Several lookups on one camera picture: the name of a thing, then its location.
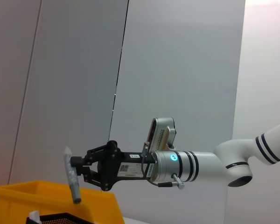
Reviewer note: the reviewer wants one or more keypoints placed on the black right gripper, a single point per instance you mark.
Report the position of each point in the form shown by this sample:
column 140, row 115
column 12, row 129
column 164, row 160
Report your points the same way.
column 107, row 170

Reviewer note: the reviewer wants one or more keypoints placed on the yellow plastic storage bin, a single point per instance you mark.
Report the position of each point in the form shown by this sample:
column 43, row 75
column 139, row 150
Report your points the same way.
column 49, row 198

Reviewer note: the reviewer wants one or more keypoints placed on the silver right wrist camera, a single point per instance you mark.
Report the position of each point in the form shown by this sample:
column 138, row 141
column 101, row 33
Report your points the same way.
column 164, row 133

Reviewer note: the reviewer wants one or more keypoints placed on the black mesh pen holder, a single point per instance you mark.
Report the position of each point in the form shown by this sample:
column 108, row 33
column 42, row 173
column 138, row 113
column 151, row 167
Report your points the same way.
column 60, row 219

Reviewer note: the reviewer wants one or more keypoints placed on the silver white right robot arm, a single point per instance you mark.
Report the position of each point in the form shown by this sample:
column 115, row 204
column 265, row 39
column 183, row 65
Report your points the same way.
column 189, row 165

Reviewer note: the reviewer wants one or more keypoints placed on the grey marker pen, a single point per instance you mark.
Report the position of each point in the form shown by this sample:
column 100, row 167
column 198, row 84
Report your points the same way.
column 72, row 182

